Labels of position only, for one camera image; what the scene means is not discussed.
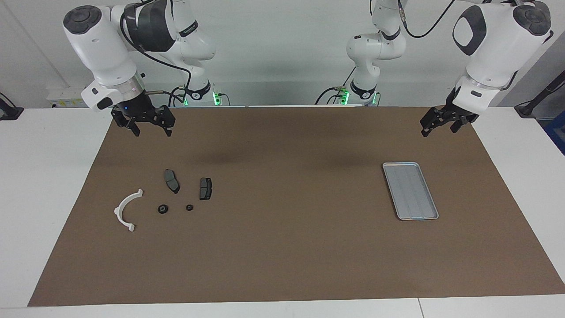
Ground white curved plastic bracket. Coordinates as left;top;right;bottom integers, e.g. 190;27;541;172
114;189;144;233

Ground black angled stand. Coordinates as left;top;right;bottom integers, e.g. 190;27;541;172
514;71;565;119

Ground blue box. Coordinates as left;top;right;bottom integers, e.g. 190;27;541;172
544;116;565;155

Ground brown table mat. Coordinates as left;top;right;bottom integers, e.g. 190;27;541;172
27;106;565;307

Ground curved dark brake pad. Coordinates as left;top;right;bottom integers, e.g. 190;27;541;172
164;169;181;195

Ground silver metal tray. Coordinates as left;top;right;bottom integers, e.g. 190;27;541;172
382;162;439;221

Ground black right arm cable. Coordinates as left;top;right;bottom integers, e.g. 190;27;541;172
120;4;193;106

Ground black table clamp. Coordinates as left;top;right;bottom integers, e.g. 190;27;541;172
0;93;25;121

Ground black left base cable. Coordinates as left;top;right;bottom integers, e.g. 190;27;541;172
315;66;358;106

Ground white power box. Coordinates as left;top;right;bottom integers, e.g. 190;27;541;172
46;86;89;109

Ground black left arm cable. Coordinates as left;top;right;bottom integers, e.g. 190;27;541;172
399;0;460;38

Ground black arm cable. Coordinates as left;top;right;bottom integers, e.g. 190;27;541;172
399;0;460;38
120;4;193;106

